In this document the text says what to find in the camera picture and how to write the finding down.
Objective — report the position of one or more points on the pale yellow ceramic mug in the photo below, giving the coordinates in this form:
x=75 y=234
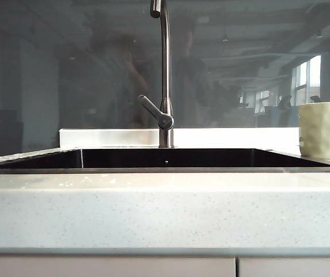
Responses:
x=326 y=130

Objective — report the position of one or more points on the black sink basin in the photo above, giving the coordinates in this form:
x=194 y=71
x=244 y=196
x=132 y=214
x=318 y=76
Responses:
x=211 y=158

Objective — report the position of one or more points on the steel gooseneck faucet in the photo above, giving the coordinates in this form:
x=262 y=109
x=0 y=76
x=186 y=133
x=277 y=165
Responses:
x=165 y=57

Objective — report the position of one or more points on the white backsplash ledge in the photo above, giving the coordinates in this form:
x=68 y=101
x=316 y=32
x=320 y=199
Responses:
x=225 y=138

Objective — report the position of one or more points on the wide beige cabinet door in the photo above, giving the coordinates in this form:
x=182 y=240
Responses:
x=107 y=268

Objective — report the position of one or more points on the narrow beige cabinet door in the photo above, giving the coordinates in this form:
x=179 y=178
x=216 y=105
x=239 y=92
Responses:
x=294 y=268

